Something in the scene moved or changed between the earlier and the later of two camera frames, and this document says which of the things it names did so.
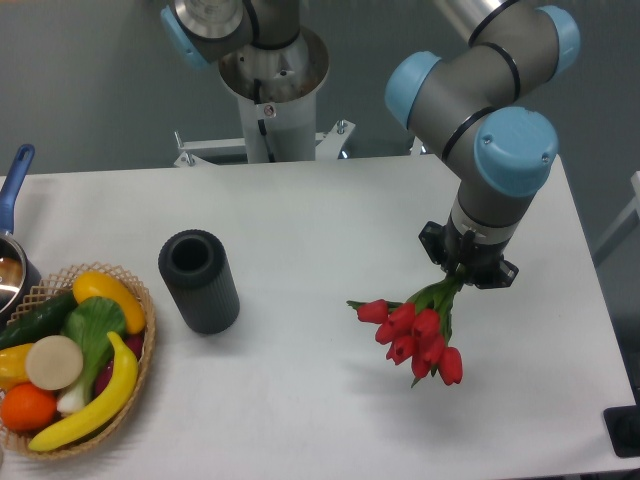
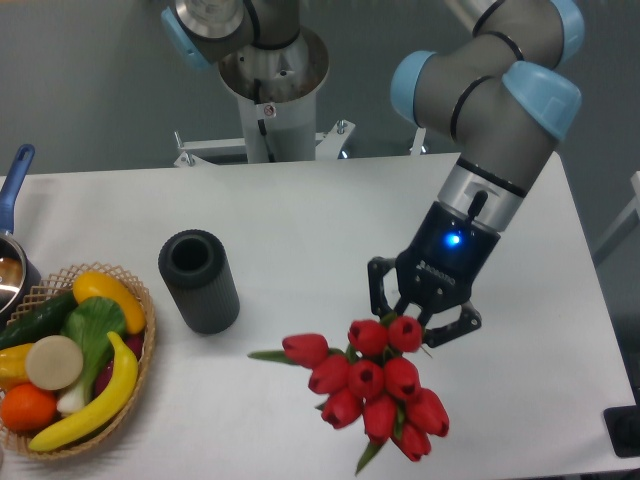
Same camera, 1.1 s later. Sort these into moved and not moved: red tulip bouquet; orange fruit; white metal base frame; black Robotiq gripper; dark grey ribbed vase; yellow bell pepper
Moved: black Robotiq gripper; red tulip bouquet
Not moved: dark grey ribbed vase; orange fruit; yellow bell pepper; white metal base frame
